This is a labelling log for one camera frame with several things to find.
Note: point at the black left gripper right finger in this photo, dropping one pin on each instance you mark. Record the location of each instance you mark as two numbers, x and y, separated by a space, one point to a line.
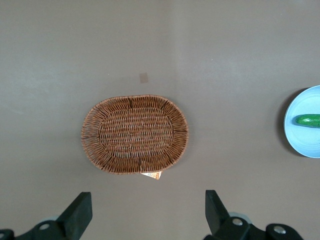
220 220

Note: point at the orange paper basket tag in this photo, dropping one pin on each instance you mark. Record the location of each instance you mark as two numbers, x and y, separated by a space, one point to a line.
153 175

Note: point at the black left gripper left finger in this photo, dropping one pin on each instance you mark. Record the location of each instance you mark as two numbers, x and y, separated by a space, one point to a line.
75 220

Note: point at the brown tape patch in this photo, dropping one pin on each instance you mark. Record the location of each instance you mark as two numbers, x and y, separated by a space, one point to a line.
143 78

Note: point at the oval brown wicker basket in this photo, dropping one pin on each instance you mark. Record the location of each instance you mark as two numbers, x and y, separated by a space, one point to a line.
135 135

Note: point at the green cucumber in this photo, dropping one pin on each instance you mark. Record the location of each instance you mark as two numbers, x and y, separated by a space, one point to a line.
308 120

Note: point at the light blue round plate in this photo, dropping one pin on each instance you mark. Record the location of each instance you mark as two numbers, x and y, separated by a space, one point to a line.
300 142

